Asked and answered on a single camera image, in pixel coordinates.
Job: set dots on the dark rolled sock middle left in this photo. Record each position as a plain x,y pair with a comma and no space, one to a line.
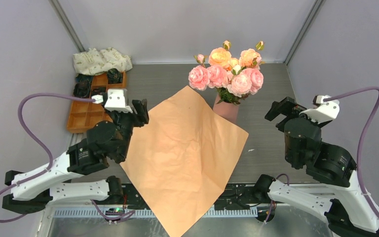
82,90

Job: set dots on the green orange wrapping paper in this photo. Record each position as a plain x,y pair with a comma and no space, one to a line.
182,160

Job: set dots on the aluminium frame rail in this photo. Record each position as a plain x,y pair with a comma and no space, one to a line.
186,174

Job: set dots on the orange wooden compartment tray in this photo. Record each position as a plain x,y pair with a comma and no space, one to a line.
84,115

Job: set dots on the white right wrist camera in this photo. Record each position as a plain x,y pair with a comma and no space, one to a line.
326,109

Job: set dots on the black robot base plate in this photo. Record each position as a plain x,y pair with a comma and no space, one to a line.
235,197

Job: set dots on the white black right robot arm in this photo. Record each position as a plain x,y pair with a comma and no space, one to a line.
350,212

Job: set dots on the pale small rose stem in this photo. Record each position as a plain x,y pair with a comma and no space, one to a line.
240,83

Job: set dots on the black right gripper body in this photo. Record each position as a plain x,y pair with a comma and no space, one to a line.
301,156

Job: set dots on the dark rolled sock middle centre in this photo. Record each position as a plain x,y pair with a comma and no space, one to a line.
98,91

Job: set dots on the cream printed cloth bag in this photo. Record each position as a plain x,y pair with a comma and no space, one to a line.
96,62

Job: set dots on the peach rose flower stem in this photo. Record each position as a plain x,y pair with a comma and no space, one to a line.
249,58

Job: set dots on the dark rolled sock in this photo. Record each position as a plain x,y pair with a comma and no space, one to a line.
80,78
98,91
82,90
114,76

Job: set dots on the dark rolled sock top right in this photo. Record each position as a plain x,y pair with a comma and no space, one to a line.
114,76

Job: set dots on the pink cylindrical vase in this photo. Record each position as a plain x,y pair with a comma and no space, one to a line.
226,110

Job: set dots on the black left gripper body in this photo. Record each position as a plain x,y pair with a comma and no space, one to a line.
125,123

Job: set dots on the dark rolled sock top left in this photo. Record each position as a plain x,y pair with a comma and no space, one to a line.
80,78

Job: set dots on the pink single rose stem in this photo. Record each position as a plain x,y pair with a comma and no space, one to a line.
256,78

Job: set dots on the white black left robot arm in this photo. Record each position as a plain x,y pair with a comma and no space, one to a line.
30,192

